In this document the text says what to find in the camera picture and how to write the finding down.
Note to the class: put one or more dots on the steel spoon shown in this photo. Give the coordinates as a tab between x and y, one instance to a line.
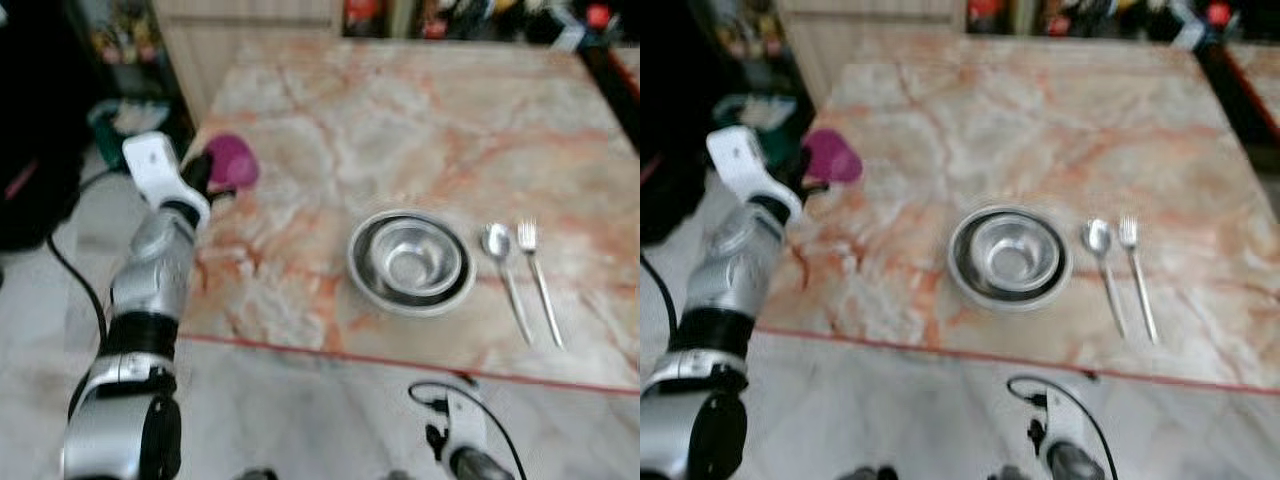
495	240
1097	236

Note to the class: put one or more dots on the red round cap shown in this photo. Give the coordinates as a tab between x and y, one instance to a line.
598	15
1218	14

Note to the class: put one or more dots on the round steel plate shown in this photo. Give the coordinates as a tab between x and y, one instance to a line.
415	304
1010	300

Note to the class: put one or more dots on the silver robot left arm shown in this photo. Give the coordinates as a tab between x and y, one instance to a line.
150	280
735	280

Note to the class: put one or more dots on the black robot left foot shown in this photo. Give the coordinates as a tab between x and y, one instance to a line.
868	474
255	475

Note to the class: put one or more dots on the steel fork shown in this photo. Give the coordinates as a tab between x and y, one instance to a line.
527	238
1128	233

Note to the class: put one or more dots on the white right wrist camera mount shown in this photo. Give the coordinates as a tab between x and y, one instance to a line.
465	420
1062	415

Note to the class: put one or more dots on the light wooden cabinet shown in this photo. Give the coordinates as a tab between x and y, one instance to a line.
250	15
870	15

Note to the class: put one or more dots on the green plastic basket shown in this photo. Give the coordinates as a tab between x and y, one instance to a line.
105	125
725	110

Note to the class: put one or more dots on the magenta plastic cup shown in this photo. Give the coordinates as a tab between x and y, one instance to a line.
838	155
235	160

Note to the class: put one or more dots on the large black furniture piece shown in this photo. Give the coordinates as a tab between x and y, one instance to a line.
40	120
670	120

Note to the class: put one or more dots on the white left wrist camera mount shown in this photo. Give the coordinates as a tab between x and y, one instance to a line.
735	155
150	160

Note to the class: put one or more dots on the steel bowl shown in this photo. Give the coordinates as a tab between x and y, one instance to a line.
1010	250
415	255

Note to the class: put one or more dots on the red packet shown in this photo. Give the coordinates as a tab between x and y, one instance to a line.
985	10
362	12

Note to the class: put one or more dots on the colourful shelf goods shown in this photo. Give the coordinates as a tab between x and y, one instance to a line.
750	28
125	30

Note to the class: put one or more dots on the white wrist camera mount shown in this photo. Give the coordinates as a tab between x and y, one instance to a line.
150	160
735	155
1062	415
465	420

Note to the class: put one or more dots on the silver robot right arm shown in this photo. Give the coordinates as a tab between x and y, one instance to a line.
480	467
1075	465

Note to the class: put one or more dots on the black metal bar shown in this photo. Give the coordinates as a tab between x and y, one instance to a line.
610	85
1235	90

